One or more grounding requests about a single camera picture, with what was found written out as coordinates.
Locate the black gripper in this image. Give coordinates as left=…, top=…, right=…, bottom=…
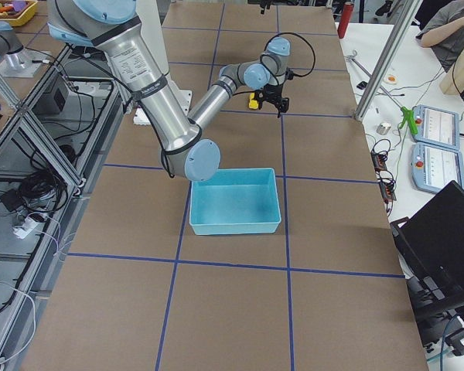
left=254, top=67, right=294, bottom=118

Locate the yellow beetle toy car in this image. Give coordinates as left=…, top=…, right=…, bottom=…
left=247, top=93, right=260, bottom=111

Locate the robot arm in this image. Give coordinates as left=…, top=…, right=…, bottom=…
left=47, top=1, right=220, bottom=182
left=189, top=36, right=292, bottom=128

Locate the fried egg toy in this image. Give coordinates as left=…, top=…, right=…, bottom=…
left=384, top=74, right=397, bottom=85

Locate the light blue plastic bin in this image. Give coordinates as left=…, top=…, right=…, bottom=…
left=189, top=168, right=281, bottom=236

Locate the small silver metal cylinder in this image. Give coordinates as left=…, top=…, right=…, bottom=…
left=376, top=121, right=391, bottom=135

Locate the red cylinder tube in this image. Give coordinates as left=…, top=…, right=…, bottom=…
left=337, top=1, right=354, bottom=39

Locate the metal reacher grabber tool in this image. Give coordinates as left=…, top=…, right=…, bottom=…
left=344, top=49, right=418, bottom=135

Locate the far teach pendant tablet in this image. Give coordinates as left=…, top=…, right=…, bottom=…
left=412, top=104, right=460, bottom=150

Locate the teach pendant tablet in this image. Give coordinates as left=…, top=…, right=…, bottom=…
left=411, top=142, right=464, bottom=193
left=412, top=104, right=460, bottom=150

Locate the near teach pendant tablet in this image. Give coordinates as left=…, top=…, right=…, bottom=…
left=411, top=142, right=464, bottom=193

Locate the seated person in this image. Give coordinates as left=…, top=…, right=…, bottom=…
left=415, top=1, right=464, bottom=71

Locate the black laptop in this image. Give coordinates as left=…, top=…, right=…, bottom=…
left=390, top=179, right=464, bottom=322

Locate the yellow tray of toys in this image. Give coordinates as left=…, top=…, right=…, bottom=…
left=0, top=1, right=38, bottom=27

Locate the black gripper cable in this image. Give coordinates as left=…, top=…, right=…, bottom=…
left=231, top=32, right=317, bottom=96

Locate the grey aluminium frame post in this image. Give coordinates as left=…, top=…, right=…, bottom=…
left=365, top=0, right=422, bottom=110

